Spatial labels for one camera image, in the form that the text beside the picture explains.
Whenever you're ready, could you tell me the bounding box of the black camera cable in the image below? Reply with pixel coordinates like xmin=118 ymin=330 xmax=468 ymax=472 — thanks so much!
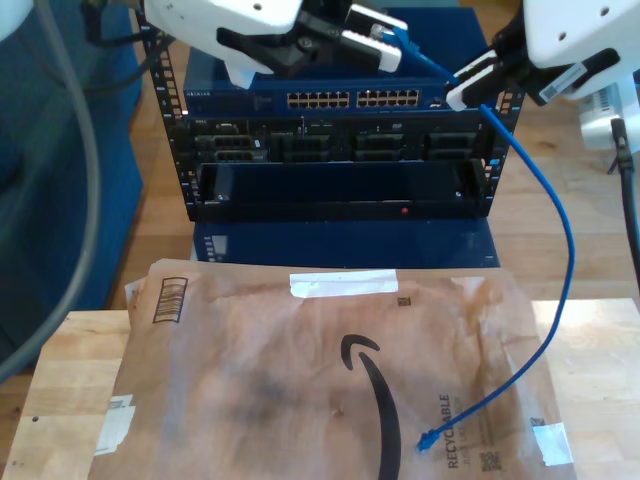
xmin=610 ymin=118 xmax=640 ymax=296

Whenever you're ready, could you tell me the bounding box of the brown paper mailer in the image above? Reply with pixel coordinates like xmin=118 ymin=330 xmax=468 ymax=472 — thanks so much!
xmin=92 ymin=257 xmax=579 ymax=480

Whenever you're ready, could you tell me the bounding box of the black rack frame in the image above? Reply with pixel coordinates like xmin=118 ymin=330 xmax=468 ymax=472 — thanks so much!
xmin=132 ymin=0 xmax=526 ymax=224

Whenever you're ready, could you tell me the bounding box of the blue network cable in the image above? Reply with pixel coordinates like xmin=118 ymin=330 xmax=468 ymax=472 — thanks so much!
xmin=368 ymin=22 xmax=577 ymax=455

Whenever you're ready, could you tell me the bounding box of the blue equipment case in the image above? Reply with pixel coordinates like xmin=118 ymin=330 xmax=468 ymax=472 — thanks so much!
xmin=192 ymin=219 xmax=501 ymax=269

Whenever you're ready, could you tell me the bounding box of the white tape strip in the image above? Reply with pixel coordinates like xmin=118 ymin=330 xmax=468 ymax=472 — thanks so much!
xmin=289 ymin=268 xmax=400 ymax=300

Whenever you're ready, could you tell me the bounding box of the blue network switch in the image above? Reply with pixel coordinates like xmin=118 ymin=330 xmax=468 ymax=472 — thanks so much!
xmin=182 ymin=7 xmax=503 ymax=119

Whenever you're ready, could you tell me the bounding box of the black rack server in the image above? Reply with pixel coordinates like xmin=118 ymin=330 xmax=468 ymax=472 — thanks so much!
xmin=172 ymin=115 xmax=501 ymax=164

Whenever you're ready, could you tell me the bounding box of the blue sofa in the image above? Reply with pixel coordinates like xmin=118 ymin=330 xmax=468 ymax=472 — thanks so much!
xmin=0 ymin=0 xmax=146 ymax=374

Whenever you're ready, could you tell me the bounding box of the torn white paper label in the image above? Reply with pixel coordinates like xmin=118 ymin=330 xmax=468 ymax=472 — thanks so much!
xmin=94 ymin=393 xmax=137 ymax=457

